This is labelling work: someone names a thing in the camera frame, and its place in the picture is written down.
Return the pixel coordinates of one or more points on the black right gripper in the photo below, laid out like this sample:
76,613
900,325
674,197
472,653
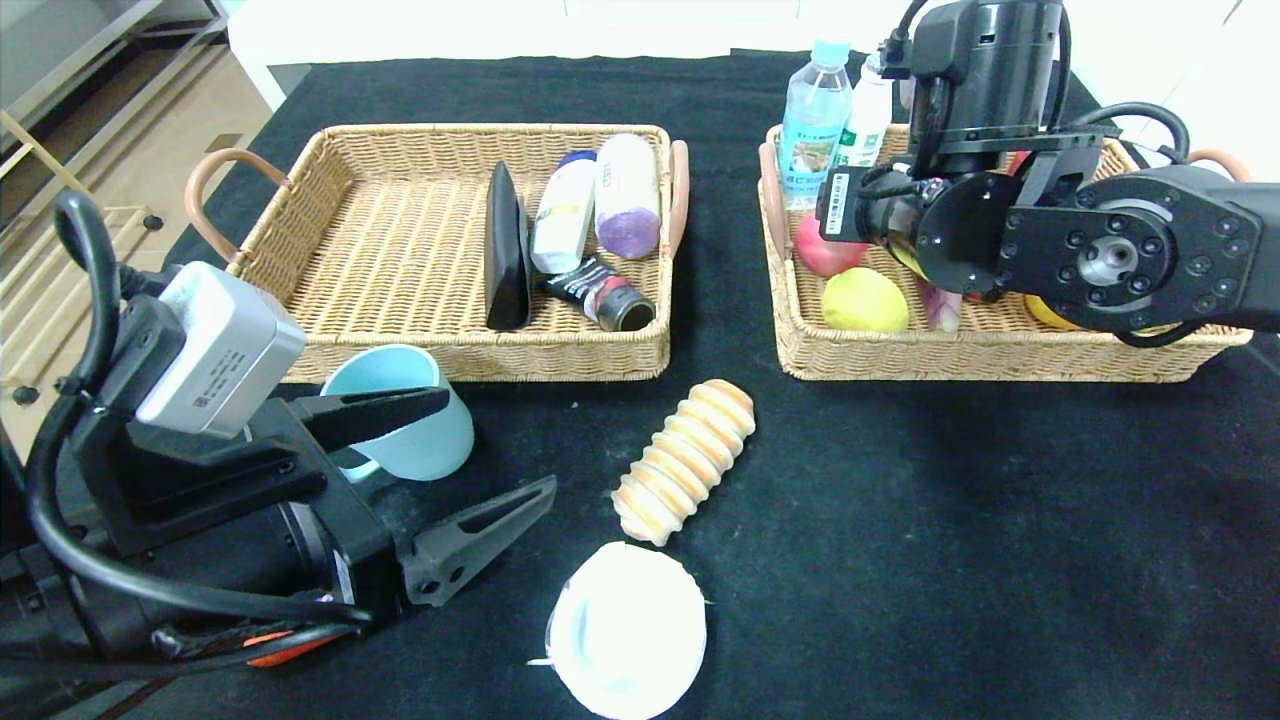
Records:
838,205

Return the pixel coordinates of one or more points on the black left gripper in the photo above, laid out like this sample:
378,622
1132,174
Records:
362,540

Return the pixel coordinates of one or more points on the pink peach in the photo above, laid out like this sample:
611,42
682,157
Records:
825,258

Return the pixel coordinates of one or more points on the teal plastic mug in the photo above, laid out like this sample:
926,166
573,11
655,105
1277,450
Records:
390,365

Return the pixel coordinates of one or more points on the ridged bread roll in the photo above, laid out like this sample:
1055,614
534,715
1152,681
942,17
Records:
685,460

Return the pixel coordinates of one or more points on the wicker basket holding food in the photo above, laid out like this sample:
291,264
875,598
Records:
1000,355

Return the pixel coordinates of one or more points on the wicker basket holding toiletries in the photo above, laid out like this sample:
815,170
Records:
400,250

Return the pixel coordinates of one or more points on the clear water bottle blue label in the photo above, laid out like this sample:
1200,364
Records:
808,130

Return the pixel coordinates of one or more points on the white milk bottle green label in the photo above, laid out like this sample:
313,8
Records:
868,120

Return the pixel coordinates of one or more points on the yellow lemon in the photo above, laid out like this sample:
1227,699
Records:
863,300

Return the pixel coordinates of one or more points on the purple eggplant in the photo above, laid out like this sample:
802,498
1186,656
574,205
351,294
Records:
940,310

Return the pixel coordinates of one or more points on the orange wrapped sausage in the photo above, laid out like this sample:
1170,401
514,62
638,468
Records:
275,655

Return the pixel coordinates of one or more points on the white bottle purple cap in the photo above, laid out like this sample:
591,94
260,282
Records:
628,200

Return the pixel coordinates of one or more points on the yellow orange pear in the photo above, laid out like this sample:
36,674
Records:
1045,315

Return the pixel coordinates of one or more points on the black flat case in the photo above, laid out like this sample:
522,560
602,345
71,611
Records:
508,260

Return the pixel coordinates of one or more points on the black cosmetic tube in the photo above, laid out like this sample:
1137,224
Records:
600,293

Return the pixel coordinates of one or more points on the white round lid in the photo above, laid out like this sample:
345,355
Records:
630,630

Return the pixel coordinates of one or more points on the white lotion bottle blue cap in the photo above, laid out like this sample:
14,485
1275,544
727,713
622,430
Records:
563,220

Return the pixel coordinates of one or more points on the light wooden rack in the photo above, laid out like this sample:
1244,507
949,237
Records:
138,212

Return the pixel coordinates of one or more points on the white cabinet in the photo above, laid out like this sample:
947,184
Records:
450,30

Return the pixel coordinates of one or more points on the grey metal shelf unit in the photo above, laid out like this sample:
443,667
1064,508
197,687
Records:
100,40

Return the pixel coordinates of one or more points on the black left camera bracket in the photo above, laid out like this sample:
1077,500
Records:
200,490

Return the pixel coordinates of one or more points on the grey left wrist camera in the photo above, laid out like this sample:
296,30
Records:
215,350

